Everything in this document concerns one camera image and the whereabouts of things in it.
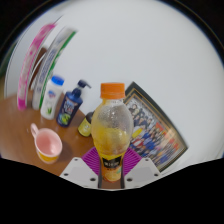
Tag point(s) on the dark blue pump bottle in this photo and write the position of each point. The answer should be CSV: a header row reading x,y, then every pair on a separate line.
x,y
69,108

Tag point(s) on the brown pump bottle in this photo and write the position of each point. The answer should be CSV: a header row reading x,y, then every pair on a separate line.
x,y
85,126

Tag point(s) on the white bottle with blue cap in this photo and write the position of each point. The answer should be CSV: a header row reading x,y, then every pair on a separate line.
x,y
51,98

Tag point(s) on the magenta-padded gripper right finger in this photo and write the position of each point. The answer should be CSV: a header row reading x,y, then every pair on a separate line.
x,y
143,171

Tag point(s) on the orange-capped juice bottle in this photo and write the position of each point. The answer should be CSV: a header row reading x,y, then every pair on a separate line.
x,y
112,130

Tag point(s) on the dark framed group picture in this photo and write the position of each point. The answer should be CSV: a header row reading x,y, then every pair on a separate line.
x,y
156,133

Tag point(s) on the pink and yellow mug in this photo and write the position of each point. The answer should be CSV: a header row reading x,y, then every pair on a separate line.
x,y
48,145

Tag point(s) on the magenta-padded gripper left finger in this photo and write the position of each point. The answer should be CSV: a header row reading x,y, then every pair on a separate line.
x,y
78,171

